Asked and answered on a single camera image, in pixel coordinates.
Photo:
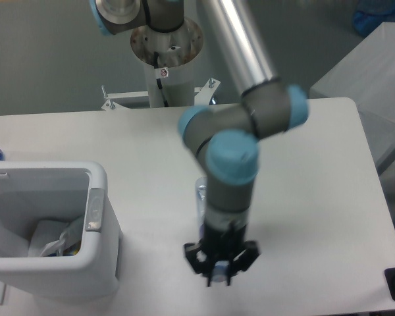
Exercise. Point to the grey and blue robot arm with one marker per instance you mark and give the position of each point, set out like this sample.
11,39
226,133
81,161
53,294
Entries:
225,142

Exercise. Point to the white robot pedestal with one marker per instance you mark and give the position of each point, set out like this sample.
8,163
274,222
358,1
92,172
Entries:
168,61

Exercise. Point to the blue plastic bag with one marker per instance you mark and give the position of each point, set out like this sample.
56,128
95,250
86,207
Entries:
369,15

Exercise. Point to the white mounting bracket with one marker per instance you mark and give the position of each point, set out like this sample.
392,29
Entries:
206,95
124,100

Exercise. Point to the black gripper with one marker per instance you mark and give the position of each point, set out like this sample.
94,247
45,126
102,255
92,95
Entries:
218,246

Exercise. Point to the grey covered box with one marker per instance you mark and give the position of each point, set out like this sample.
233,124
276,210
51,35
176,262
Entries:
367,76

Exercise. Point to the white mounting bracket left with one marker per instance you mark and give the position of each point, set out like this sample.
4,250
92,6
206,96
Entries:
124,100

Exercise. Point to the white trash can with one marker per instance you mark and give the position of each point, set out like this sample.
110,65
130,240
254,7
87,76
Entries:
58,191

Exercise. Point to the clear plastic bag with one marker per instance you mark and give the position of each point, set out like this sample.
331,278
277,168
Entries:
51,238

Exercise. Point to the crushed clear plastic bottle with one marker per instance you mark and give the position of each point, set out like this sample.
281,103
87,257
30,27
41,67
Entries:
201,197

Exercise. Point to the white mounting bracket right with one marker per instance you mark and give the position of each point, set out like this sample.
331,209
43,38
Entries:
206,95

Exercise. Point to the blue yellow snack wrapper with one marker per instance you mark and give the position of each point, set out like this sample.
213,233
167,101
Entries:
73,249

